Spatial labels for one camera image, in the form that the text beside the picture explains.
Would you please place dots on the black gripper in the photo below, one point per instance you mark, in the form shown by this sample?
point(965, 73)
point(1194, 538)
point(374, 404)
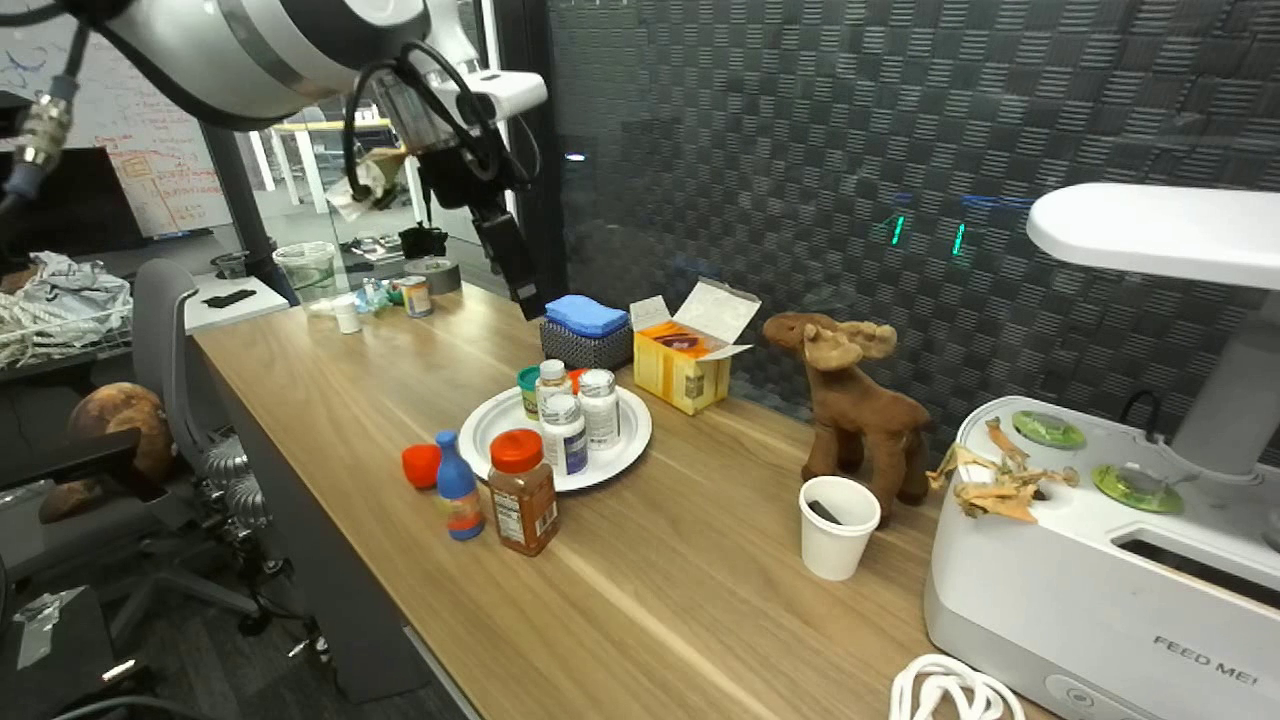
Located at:
point(474, 167)

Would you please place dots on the yellow tub orange lid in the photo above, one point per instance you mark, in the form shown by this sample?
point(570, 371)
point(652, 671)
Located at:
point(573, 379)

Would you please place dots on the white bottle blue label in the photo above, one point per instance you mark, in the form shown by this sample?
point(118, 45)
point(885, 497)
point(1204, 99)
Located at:
point(566, 438)

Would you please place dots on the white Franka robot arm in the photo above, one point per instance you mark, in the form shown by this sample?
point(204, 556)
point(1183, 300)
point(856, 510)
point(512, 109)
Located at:
point(242, 54)

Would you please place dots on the small black pot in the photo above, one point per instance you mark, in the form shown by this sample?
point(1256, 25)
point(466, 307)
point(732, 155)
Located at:
point(427, 242)

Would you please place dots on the blue sponge block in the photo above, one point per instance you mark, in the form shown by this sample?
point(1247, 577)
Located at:
point(587, 312)

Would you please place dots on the tin can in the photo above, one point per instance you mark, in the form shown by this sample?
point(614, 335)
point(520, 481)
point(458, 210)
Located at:
point(418, 297)

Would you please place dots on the blue box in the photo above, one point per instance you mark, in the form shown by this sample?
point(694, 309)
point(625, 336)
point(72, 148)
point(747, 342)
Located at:
point(587, 349)

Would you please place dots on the small white cup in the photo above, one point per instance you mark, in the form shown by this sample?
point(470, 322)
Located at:
point(344, 317)

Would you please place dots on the clear plastic jar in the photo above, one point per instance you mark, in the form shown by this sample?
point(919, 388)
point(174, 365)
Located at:
point(310, 253)

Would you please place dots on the yellow open carton box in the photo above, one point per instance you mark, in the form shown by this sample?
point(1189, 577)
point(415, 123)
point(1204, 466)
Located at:
point(683, 365)

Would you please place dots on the white round plate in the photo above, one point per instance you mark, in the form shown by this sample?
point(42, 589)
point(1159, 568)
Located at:
point(631, 441)

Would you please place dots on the red ball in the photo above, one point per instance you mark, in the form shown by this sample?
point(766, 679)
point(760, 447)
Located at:
point(420, 466)

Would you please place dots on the blue bottle colourful label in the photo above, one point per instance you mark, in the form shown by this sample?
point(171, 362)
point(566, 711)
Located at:
point(461, 492)

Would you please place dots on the spice jar orange lid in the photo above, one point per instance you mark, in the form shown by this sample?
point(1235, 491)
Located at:
point(520, 502)

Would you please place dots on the dark metal pole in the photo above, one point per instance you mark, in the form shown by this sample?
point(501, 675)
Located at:
point(238, 184)

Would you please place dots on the black phone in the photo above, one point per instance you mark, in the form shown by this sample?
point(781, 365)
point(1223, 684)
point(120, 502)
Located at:
point(229, 297)

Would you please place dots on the grey office chair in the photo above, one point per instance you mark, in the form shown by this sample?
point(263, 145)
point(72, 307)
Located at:
point(201, 400)

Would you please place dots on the brown moose plush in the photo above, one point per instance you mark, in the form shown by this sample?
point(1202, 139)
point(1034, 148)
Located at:
point(861, 414)

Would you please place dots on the white paper cup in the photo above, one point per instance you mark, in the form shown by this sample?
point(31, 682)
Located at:
point(838, 525)

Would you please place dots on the brown round object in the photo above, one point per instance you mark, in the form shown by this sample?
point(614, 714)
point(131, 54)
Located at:
point(120, 427)

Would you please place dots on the crumpled grey white cloth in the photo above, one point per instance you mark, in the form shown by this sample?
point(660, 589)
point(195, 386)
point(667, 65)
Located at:
point(60, 312)

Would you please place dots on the brown dried plant pieces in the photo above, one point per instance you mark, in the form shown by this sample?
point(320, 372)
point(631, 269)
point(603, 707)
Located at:
point(1002, 481)

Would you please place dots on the green plant pod lid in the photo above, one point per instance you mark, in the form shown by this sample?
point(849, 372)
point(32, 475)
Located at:
point(1049, 429)
point(1136, 491)

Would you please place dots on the white countertop garden appliance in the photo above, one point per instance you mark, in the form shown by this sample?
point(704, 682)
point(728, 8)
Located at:
point(1104, 602)

